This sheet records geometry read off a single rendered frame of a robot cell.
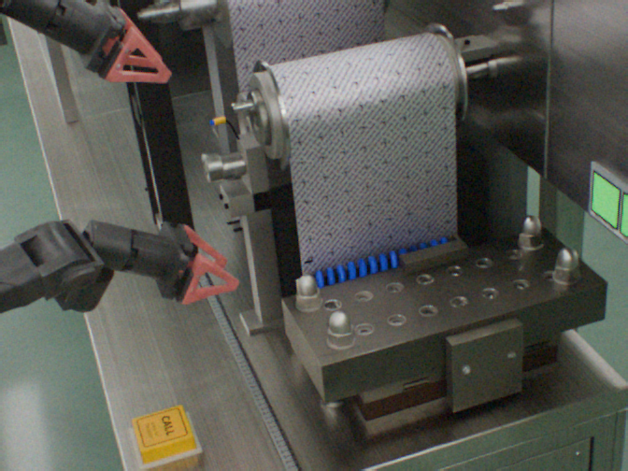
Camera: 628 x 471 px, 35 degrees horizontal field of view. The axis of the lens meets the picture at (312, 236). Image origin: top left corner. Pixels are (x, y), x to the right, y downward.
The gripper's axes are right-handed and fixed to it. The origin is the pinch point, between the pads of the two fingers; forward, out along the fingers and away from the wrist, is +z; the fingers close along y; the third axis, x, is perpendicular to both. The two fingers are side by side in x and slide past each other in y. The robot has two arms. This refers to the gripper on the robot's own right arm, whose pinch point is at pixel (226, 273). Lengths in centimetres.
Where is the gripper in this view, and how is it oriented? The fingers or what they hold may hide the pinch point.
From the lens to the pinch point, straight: 133.7
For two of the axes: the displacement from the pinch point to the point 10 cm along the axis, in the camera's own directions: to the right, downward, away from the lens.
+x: 4.0, -8.5, -3.3
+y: 3.3, 4.7, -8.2
